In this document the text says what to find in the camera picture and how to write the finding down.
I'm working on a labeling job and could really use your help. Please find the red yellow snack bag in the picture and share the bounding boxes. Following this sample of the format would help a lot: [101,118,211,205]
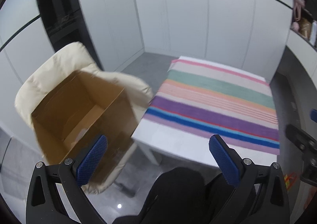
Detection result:
[284,172,297,190]

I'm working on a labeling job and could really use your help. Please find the person's black trousers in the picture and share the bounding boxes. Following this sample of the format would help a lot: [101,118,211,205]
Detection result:
[111,167,259,224]

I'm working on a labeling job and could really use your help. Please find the white bottle on shelf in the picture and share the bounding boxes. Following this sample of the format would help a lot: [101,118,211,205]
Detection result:
[309,20,317,46]

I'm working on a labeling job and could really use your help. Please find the brown patterned handbag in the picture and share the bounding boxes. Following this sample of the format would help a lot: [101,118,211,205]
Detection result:
[298,17,312,40]

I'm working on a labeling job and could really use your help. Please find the brown cardboard box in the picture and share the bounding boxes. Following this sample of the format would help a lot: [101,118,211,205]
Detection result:
[31,71,137,182]

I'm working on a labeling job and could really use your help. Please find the striped colourful table mat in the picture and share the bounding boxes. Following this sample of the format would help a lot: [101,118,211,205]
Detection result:
[143,57,280,155]

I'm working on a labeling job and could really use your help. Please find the pink plush toy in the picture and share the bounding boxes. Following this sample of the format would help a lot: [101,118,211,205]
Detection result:
[291,0,305,32]

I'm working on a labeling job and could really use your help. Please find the cream padded chair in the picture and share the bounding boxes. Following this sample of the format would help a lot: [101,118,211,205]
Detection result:
[14,42,153,194]

